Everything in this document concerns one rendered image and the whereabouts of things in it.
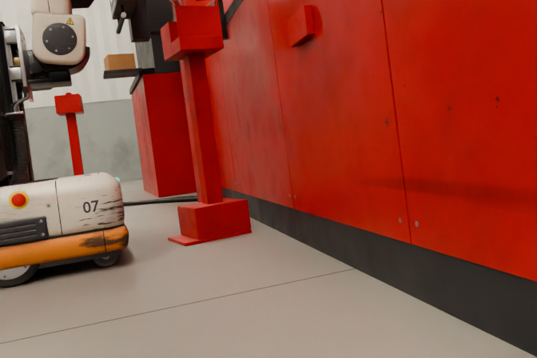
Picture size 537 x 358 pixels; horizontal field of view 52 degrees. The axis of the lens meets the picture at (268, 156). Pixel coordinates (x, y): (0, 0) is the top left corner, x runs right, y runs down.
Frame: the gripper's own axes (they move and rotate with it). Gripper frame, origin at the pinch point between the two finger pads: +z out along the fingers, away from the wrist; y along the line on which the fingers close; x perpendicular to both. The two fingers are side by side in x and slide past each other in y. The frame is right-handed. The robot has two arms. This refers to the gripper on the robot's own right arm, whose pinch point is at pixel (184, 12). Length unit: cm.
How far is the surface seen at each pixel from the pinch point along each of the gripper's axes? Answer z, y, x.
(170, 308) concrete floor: 68, -57, -73
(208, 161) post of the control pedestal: 52, -11, 2
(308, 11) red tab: 20, -2, -73
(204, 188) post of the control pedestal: 60, -15, 4
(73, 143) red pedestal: 28, -19, 210
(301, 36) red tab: 25, -3, -69
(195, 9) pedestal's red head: 0.9, 2.3, -4.9
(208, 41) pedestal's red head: 12.8, 2.8, -4.9
